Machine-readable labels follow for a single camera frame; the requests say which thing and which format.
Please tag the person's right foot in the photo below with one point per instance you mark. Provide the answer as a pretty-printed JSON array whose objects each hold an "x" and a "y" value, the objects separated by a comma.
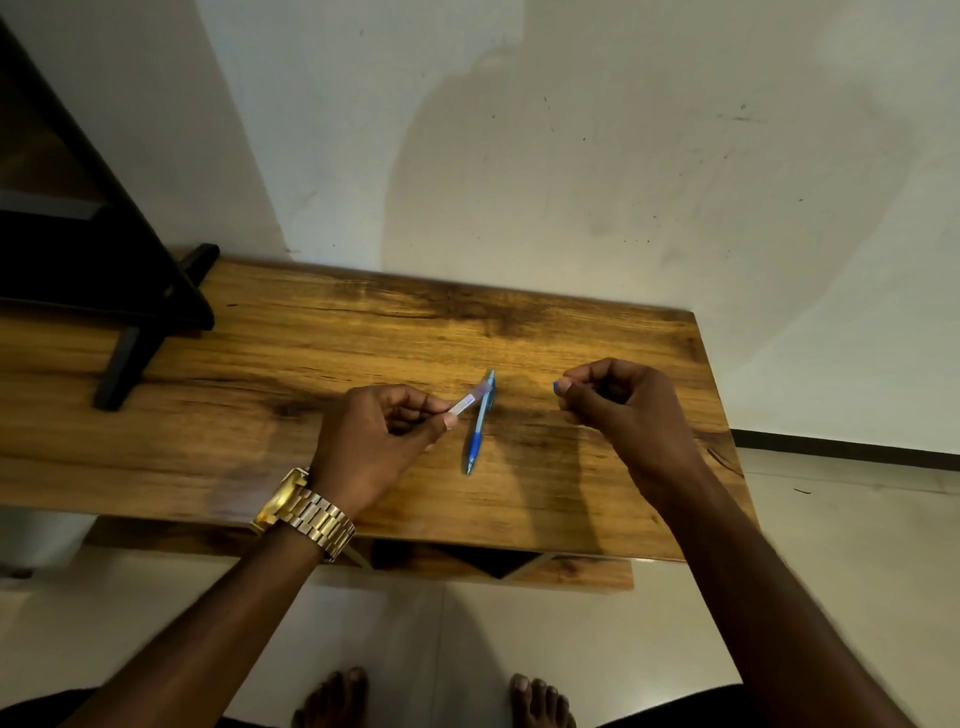
[{"x": 540, "y": 705}]

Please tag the person's right forearm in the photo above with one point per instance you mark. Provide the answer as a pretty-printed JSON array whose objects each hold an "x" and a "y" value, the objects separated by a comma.
[{"x": 765, "y": 607}]

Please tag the gold metal wristwatch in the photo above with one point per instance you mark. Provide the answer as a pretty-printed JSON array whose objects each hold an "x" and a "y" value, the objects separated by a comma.
[{"x": 311, "y": 514}]

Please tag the clear plastic pen part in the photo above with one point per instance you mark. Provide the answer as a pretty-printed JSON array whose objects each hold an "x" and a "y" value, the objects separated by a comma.
[{"x": 463, "y": 405}]

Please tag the person's right thumb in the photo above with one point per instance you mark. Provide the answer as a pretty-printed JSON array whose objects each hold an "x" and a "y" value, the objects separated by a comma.
[{"x": 576, "y": 403}]

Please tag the wooden lower table shelf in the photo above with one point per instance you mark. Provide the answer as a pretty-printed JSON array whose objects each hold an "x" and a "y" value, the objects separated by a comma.
[{"x": 570, "y": 574}]

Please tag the person's left thumb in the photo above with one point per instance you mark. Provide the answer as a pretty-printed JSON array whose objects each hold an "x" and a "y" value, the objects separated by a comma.
[{"x": 429, "y": 433}]

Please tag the person's left hand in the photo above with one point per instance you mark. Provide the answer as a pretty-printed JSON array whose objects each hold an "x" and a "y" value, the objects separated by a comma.
[{"x": 352, "y": 450}]

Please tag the black stand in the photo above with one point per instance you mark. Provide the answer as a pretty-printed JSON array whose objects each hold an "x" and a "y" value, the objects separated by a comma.
[{"x": 82, "y": 255}]

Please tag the black baseboard strip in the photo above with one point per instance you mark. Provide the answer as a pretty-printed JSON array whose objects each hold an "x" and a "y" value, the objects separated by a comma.
[{"x": 847, "y": 448}]

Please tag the person's left forearm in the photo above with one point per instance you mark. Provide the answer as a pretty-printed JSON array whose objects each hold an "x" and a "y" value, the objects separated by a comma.
[{"x": 202, "y": 637}]

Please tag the person's right hand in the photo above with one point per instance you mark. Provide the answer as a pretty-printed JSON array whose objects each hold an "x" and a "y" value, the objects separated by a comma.
[{"x": 645, "y": 427}]

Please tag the person's left foot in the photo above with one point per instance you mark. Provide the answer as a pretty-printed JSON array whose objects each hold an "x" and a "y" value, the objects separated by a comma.
[{"x": 337, "y": 701}]

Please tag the blue ballpoint pen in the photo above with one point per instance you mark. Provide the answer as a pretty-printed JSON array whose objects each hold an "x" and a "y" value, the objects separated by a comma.
[{"x": 477, "y": 435}]

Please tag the person's foot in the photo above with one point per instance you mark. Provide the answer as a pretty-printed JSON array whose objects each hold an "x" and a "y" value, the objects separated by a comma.
[
  {"x": 337, "y": 701},
  {"x": 540, "y": 705}
]

